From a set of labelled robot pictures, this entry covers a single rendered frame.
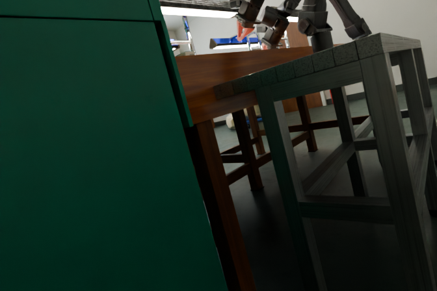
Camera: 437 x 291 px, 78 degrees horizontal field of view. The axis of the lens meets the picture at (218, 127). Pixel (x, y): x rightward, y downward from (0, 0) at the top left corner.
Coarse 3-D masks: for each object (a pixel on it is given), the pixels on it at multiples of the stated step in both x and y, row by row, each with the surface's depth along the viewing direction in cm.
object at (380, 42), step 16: (336, 48) 56; (352, 48) 54; (368, 48) 52; (384, 48) 51; (400, 48) 70; (416, 48) 127; (288, 64) 63; (304, 64) 60; (320, 64) 58; (336, 64) 56; (240, 80) 72; (256, 80) 69; (272, 80) 66; (224, 96) 76
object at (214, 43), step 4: (212, 40) 206; (216, 40) 208; (220, 40) 211; (224, 40) 214; (228, 40) 217; (232, 40) 221; (236, 40) 224; (244, 40) 231; (252, 40) 239; (256, 40) 243; (212, 44) 207; (216, 44) 205; (220, 44) 208; (224, 44) 211; (228, 44) 214; (232, 44) 218; (236, 44) 221; (240, 44) 225; (244, 44) 228; (252, 44) 237; (212, 48) 209
